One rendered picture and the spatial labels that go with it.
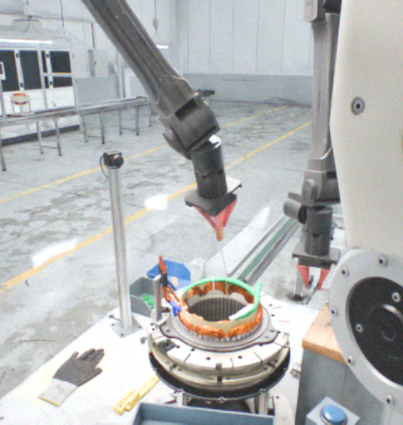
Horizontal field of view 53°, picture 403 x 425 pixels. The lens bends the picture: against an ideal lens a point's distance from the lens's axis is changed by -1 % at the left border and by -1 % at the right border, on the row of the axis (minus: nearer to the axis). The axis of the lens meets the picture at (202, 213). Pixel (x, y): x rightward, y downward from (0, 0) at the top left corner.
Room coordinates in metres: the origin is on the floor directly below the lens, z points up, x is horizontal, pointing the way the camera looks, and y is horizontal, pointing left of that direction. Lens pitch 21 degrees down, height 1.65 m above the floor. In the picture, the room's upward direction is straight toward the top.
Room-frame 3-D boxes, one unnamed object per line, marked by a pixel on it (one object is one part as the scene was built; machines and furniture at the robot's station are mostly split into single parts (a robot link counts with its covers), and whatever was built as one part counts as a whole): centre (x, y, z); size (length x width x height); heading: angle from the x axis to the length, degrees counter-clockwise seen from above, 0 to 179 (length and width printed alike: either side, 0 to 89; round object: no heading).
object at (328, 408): (0.57, -0.24, 1.04); 0.04 x 0.04 x 0.01
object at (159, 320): (0.77, 0.09, 1.15); 0.03 x 0.02 x 0.12; 139
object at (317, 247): (0.85, -0.26, 1.26); 0.10 x 0.07 x 0.07; 66
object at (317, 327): (0.79, -0.36, 1.05); 0.20 x 0.19 x 0.02; 148
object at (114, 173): (1.18, 0.26, 1.07); 0.03 x 0.03 x 0.57; 38
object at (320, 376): (0.79, -0.36, 0.91); 0.19 x 0.19 x 0.26; 58
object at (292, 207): (0.88, -0.24, 1.35); 0.11 x 0.09 x 0.12; 26
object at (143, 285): (1.31, 0.20, 0.82); 0.16 x 0.14 x 0.07; 62
